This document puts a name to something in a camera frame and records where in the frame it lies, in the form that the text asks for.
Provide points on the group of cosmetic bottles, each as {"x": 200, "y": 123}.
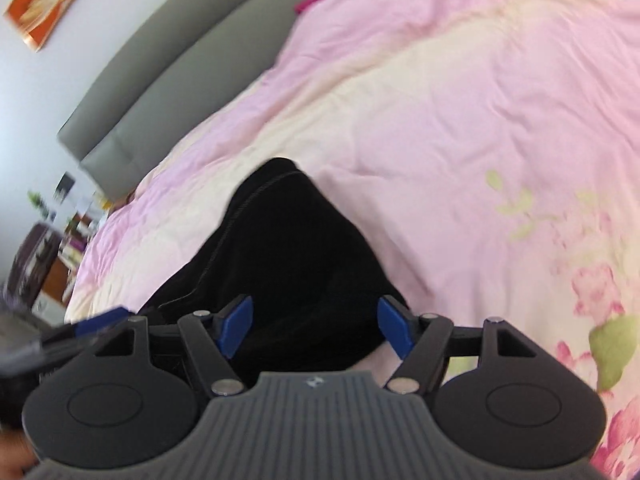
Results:
{"x": 82, "y": 235}

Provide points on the grey padded bed headboard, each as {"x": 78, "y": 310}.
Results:
{"x": 150, "y": 85}

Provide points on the orange wall picture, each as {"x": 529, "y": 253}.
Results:
{"x": 50, "y": 0}

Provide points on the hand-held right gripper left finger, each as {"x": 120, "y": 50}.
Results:
{"x": 237, "y": 325}

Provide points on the small potted green plant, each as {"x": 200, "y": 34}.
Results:
{"x": 40, "y": 204}

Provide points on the dark brown leather box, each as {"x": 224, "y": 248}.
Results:
{"x": 30, "y": 260}

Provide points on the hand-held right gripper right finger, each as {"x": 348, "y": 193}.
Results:
{"x": 395, "y": 327}

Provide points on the pink floral quilt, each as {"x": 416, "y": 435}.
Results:
{"x": 450, "y": 135}

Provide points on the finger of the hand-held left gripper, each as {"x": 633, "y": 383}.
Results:
{"x": 97, "y": 322}

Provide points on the wooden nightstand with white top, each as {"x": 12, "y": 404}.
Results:
{"x": 55, "y": 280}

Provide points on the black wall socket panel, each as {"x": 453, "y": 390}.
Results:
{"x": 65, "y": 183}

